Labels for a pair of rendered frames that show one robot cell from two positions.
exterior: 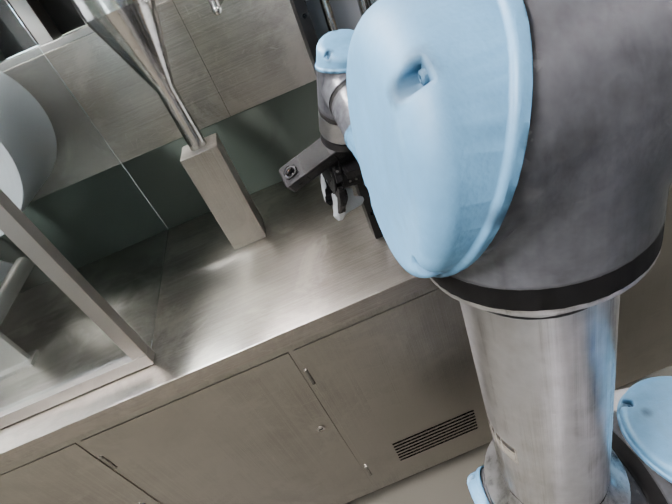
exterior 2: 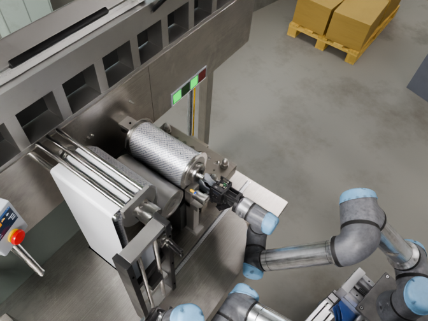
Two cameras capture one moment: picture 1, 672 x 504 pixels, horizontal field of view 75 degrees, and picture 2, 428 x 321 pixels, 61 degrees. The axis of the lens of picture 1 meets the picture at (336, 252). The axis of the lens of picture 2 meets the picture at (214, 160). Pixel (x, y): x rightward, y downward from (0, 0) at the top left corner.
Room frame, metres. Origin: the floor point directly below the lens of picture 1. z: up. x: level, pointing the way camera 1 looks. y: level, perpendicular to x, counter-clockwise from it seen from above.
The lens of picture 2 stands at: (0.48, 0.06, 2.29)
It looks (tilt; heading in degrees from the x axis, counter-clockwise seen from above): 53 degrees down; 301
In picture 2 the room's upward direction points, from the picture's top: 5 degrees clockwise
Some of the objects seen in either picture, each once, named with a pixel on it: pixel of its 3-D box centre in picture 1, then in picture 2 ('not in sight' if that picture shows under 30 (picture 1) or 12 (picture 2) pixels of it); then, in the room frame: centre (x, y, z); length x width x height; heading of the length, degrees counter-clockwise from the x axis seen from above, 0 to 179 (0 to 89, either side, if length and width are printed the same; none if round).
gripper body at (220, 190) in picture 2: not in sight; (226, 195); (0.80, -0.58, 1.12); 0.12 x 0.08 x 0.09; 0
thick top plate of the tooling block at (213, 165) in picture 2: not in sight; (188, 157); (1.07, -0.71, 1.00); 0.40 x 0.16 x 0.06; 0
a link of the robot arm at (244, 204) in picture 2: not in sight; (243, 207); (0.72, -0.58, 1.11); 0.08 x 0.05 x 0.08; 90
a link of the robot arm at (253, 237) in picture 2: not in sight; (256, 235); (0.63, -0.57, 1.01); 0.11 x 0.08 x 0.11; 115
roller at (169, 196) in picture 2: not in sight; (145, 186); (1.04, -0.41, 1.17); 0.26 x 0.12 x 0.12; 0
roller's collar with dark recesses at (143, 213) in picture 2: not in sight; (147, 212); (0.89, -0.27, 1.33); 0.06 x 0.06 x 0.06; 0
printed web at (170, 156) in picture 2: not in sight; (143, 190); (1.04, -0.39, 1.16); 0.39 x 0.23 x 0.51; 90
